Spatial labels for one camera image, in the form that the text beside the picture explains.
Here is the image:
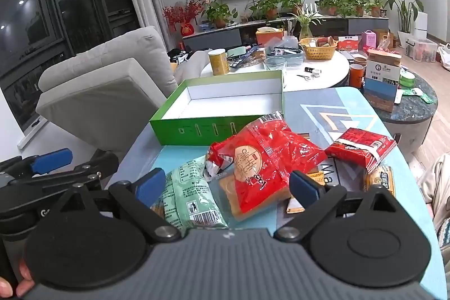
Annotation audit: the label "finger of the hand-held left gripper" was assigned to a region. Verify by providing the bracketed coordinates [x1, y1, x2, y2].
[7, 153, 119, 195]
[0, 148, 73, 179]

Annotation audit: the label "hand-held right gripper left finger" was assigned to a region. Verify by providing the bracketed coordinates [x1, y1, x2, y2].
[56, 168, 181, 241]

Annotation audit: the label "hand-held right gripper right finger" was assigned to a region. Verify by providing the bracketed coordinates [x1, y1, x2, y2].
[273, 170, 398, 241]

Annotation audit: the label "small orange snack packet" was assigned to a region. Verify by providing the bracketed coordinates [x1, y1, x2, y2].
[286, 172, 326, 214]

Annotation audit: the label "green snack packet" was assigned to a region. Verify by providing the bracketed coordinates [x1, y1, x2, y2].
[151, 156, 229, 230]

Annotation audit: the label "large red snack packet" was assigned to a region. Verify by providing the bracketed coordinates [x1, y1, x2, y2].
[205, 115, 327, 221]

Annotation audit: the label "green cardboard box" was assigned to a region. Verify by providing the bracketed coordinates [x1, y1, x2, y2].
[149, 70, 285, 146]

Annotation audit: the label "small red striped snack packet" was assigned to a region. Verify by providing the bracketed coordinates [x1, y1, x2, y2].
[324, 128, 398, 174]

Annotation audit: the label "small red white snack packet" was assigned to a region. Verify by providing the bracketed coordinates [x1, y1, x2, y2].
[206, 142, 234, 178]

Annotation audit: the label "orange peanut snack bag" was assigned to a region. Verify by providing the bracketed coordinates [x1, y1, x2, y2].
[364, 166, 396, 197]

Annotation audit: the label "person's left hand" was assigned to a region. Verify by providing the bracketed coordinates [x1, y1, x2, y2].
[0, 260, 36, 300]

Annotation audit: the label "blue grey patterned table mat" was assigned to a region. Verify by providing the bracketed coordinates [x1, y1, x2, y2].
[116, 86, 447, 290]

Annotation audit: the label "grey sofa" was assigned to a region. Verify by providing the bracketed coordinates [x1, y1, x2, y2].
[35, 26, 215, 149]

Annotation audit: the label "white round table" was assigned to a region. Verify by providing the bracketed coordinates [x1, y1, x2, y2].
[200, 46, 350, 93]

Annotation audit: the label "tall orange cup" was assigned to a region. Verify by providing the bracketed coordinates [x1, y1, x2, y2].
[349, 64, 366, 89]

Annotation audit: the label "cardboard box with blue label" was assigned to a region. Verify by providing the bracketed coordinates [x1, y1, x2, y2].
[364, 50, 402, 112]

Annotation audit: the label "glass cup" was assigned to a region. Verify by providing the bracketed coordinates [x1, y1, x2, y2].
[263, 56, 287, 72]

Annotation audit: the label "person's beige clothing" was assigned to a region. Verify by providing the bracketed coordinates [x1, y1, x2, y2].
[418, 153, 450, 272]

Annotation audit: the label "grey blue plastic tray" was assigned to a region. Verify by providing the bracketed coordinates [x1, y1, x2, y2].
[264, 46, 306, 69]

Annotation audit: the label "dark clothes pile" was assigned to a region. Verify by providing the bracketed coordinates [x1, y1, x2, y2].
[168, 48, 192, 63]

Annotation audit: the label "dark marble table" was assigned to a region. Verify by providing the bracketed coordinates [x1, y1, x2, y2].
[328, 68, 439, 155]

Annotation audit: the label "black framed glass door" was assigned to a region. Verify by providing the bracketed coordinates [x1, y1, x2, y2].
[0, 0, 138, 132]

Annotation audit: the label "yellow woven basket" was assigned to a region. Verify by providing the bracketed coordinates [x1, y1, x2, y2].
[299, 37, 339, 60]

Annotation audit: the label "yellow can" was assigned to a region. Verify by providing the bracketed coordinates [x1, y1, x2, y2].
[208, 49, 230, 76]

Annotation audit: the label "dark blue long packet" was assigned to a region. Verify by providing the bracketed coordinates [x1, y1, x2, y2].
[230, 49, 261, 69]

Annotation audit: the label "green flat packets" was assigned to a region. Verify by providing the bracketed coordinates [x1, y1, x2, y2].
[402, 87, 435, 104]

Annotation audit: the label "red white carton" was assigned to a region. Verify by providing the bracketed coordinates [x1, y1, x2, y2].
[337, 35, 363, 52]

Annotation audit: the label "mint green case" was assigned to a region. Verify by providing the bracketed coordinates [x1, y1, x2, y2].
[227, 46, 248, 59]

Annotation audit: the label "orange box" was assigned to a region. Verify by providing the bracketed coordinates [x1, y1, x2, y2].
[255, 28, 285, 48]

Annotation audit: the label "spider plant in glass vase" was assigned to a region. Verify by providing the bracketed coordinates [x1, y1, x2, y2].
[288, 5, 322, 40]

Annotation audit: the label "grey television cabinet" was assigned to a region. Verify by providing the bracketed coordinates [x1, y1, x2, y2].
[181, 15, 389, 51]

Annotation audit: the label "pink box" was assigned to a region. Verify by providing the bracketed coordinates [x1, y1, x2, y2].
[362, 30, 377, 49]

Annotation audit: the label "brown carton box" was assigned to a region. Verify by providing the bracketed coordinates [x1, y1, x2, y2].
[374, 29, 394, 49]

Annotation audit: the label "red berry branches in vase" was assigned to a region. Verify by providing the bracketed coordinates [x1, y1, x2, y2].
[162, 0, 208, 37]

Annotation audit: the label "clear plastic storage box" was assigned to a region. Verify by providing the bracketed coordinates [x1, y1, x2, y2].
[404, 37, 438, 62]

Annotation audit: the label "potted green plant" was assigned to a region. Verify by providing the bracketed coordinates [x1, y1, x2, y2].
[202, 0, 238, 29]
[281, 0, 310, 14]
[367, 0, 387, 18]
[246, 0, 282, 21]
[314, 0, 347, 17]
[346, 0, 370, 17]

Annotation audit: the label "white plastic bag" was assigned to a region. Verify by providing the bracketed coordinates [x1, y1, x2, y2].
[438, 43, 450, 68]

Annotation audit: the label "white appliance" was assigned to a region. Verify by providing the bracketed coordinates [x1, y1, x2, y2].
[415, 12, 428, 39]

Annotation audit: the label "tall leafy plant white pot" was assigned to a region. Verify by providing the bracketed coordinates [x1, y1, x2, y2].
[383, 0, 424, 37]

